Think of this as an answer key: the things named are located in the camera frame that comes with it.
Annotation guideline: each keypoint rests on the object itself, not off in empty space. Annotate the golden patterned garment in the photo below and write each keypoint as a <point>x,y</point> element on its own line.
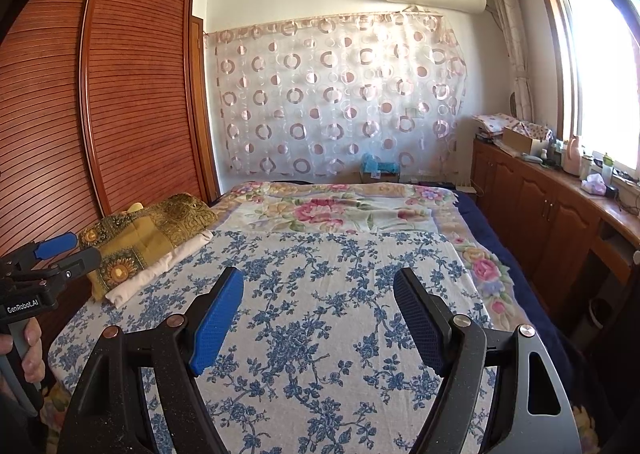
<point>150,229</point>

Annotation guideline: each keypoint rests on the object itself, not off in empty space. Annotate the person's left hand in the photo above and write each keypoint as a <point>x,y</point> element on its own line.
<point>32,354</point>

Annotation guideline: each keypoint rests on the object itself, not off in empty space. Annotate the tissue pack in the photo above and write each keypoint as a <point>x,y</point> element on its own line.
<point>592,184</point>

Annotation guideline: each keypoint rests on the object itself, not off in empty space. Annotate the white waste bin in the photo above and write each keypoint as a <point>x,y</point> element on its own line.
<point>600,314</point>

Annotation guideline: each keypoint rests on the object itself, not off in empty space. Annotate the blue floral bed sheet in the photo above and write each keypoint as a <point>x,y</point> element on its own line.
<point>320,309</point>

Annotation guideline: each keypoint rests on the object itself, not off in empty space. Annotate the pink floral blanket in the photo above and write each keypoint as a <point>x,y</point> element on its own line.
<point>340,209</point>

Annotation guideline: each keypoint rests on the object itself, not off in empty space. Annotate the beige pillow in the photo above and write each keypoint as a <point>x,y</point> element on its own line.
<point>155,269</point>

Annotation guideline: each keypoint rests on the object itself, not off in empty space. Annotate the white detergent bottle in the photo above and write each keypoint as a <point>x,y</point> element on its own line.
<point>571,158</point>

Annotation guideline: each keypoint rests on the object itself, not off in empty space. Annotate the green-capped bottle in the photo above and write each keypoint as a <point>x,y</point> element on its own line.
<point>607,167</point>

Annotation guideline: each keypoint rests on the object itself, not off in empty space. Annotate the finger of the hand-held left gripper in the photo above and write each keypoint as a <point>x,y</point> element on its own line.
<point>55,244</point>
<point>80,261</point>

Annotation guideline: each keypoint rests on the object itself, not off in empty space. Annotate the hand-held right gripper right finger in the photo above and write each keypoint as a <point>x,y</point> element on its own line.
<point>420,319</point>

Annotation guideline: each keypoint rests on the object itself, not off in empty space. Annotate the wooden framed window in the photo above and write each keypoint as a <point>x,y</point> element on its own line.
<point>600,83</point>

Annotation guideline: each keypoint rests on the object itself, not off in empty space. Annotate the yellow plush toy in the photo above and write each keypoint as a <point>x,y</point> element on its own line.
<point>136,207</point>

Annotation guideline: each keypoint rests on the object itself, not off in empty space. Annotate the pale window curtain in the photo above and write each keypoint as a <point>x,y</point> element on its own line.
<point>515,43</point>

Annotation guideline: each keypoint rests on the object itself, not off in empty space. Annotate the cardboard box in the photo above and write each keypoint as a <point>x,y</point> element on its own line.
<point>517,139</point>

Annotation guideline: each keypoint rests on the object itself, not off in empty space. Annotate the blue box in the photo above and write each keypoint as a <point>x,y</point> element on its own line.
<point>380,166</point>

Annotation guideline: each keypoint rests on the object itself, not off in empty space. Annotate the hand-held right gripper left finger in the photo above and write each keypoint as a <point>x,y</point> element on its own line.
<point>215,324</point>

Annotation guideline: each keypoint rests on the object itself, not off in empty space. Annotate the long wooden cabinet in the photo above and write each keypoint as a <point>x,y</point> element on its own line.
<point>535,204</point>

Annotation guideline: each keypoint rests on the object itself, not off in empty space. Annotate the dark blue mattress cover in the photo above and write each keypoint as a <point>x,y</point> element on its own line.
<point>525,284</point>

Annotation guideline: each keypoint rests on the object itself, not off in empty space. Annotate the wooden slatted wardrobe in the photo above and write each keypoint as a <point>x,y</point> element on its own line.
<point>135,98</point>

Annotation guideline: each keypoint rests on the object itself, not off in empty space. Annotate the sheer circle-pattern curtain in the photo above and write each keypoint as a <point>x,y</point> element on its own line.
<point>340,98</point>

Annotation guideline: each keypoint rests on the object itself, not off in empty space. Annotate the folded floral cloth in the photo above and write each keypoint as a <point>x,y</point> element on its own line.
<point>492,122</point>

